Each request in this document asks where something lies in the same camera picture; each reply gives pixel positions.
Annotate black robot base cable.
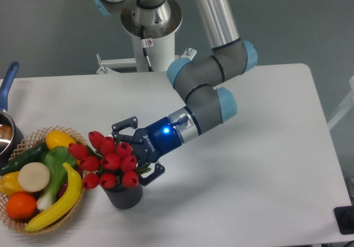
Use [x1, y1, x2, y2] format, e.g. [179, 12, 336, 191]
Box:
[139, 25, 154, 72]

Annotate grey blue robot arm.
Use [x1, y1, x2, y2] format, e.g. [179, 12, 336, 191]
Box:
[93, 0, 258, 186]

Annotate orange plastic fruit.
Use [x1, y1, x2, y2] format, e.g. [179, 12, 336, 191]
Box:
[6, 192, 37, 219]

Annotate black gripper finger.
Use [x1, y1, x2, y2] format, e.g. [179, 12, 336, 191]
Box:
[139, 163, 165, 186]
[111, 116, 142, 145]

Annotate yellow lemon squash toy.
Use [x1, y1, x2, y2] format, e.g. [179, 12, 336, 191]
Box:
[45, 130, 84, 166]

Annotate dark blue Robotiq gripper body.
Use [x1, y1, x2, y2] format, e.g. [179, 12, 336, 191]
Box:
[132, 117, 182, 166]

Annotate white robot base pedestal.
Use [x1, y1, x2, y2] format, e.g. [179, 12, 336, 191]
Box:
[96, 32, 197, 74]

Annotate white frame at right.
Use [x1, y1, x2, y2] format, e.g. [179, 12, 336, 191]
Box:
[327, 76, 353, 130]

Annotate green cucumber toy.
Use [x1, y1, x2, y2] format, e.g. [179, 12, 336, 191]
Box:
[1, 142, 49, 176]

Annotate blue handled saucepan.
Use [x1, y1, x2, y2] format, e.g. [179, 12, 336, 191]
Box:
[1, 61, 24, 167]

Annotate red tulip bouquet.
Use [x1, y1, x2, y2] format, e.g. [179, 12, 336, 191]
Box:
[68, 131, 151, 190]

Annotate yellow plastic banana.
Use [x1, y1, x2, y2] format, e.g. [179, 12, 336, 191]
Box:
[24, 162, 82, 232]

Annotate woven wicker basket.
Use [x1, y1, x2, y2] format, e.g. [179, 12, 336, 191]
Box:
[1, 127, 88, 235]

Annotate yellow bell pepper toy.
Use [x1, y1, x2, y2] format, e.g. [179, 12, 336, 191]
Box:
[1, 171, 25, 196]

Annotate dark grey ribbed vase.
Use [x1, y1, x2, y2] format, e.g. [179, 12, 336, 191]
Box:
[103, 184, 143, 209]

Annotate beige round disc toy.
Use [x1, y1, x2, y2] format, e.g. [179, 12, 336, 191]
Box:
[18, 162, 50, 192]

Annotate black device at table edge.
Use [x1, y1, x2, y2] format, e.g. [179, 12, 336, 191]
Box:
[334, 206, 354, 235]

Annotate green bok choy toy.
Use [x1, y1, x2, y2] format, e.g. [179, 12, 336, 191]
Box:
[37, 146, 76, 212]

